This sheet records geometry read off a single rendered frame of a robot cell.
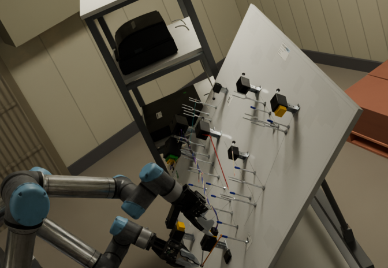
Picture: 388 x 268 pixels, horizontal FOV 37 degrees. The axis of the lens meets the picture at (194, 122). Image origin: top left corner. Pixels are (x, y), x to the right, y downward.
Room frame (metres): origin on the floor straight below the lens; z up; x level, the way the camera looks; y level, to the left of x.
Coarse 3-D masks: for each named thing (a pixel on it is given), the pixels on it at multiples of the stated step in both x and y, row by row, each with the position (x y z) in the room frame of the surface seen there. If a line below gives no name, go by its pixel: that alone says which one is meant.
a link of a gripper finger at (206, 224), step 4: (200, 220) 1.68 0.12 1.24; (204, 220) 1.68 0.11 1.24; (208, 220) 1.67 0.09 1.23; (212, 220) 1.67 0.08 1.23; (200, 224) 1.67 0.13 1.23; (204, 224) 1.67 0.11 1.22; (208, 224) 1.67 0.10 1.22; (212, 224) 1.67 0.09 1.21; (204, 228) 1.67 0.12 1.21; (208, 228) 1.67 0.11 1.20; (204, 232) 1.66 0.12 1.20; (208, 232) 1.66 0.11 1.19
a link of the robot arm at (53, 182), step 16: (32, 176) 1.67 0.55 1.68; (48, 176) 1.72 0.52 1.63; (64, 176) 1.74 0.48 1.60; (80, 176) 1.76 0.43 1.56; (0, 192) 1.63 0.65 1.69; (48, 192) 1.68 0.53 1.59; (64, 192) 1.69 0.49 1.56; (80, 192) 1.71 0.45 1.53; (96, 192) 1.73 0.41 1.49; (112, 192) 1.74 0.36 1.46
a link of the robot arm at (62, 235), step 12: (48, 228) 1.79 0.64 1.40; (60, 228) 1.80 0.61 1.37; (48, 240) 1.78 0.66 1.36; (60, 240) 1.77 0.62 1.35; (72, 240) 1.77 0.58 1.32; (72, 252) 1.75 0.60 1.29; (84, 252) 1.74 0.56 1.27; (96, 252) 1.76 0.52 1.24; (108, 252) 1.78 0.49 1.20; (84, 264) 1.73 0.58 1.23; (96, 264) 1.72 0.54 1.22; (108, 264) 1.72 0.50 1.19
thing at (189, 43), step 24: (96, 0) 2.77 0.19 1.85; (120, 0) 2.62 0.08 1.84; (192, 24) 2.63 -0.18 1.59; (192, 48) 2.69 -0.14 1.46; (120, 72) 2.79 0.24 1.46; (144, 72) 2.66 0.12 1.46; (168, 72) 2.63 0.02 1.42; (216, 72) 2.62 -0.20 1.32; (144, 120) 2.99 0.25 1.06; (168, 168) 3.06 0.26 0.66
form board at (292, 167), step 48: (240, 48) 2.45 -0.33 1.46; (240, 96) 2.20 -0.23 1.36; (288, 96) 1.81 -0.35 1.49; (336, 96) 1.53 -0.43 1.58; (192, 144) 2.49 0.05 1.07; (240, 144) 1.99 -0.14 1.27; (288, 144) 1.65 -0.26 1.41; (336, 144) 1.40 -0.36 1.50; (240, 192) 1.80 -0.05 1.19; (288, 192) 1.50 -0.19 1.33; (288, 240) 1.40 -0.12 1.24
